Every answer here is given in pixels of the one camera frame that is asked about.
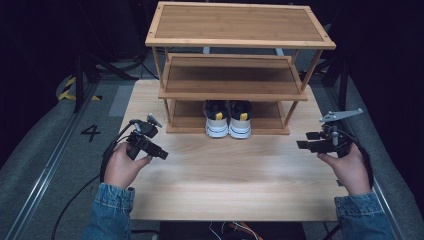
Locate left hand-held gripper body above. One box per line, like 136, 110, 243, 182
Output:
126, 113, 163, 161

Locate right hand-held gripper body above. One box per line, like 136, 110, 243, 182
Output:
315, 108, 364, 159

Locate metal floor rail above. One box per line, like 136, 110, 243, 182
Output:
3, 83, 98, 240

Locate person's left hand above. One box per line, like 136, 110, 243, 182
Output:
103, 142, 154, 190

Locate white and orange wires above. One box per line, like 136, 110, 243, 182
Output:
209, 221, 264, 240

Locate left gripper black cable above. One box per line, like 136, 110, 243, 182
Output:
51, 120, 141, 240

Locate black metal stand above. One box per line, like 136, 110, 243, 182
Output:
316, 56, 351, 114
73, 49, 134, 114

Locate wooden shoe rack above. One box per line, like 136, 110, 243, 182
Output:
145, 0, 337, 136

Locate black floor cable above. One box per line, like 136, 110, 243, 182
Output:
96, 53, 159, 81

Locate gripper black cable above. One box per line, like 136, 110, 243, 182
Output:
51, 120, 141, 240
336, 128, 375, 188

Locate person's right hand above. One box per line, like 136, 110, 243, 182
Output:
316, 143, 373, 197

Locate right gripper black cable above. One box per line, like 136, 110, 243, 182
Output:
336, 128, 375, 188

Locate white and blue sneaker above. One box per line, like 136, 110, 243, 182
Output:
228, 99, 253, 140
203, 99, 230, 139

